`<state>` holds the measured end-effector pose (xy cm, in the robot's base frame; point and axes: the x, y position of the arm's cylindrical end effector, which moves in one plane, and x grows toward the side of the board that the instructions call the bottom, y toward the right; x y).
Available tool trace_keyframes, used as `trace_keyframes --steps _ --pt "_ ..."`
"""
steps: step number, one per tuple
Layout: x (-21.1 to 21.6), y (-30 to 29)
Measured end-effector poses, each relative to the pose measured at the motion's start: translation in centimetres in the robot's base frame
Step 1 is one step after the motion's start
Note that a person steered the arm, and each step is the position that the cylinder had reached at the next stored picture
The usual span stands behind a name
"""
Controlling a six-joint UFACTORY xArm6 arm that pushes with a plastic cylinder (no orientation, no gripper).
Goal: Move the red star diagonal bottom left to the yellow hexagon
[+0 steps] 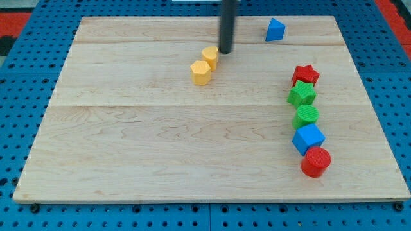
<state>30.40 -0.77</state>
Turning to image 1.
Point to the green star block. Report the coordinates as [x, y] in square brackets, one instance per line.
[301, 93]

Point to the green cylinder block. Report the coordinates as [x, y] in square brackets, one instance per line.
[305, 115]

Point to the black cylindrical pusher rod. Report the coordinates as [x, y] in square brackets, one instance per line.
[227, 24]

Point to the yellow heart block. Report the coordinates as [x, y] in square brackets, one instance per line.
[210, 55]

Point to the red star block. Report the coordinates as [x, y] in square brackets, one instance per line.
[306, 74]

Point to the blue cube block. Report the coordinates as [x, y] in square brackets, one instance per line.
[307, 137]

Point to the blue triangle block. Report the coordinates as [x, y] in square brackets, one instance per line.
[275, 30]

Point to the light wooden board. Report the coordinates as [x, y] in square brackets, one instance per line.
[126, 125]

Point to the red cylinder block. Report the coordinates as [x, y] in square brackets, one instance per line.
[315, 162]

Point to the yellow hexagon block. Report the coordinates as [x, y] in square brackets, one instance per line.
[200, 72]

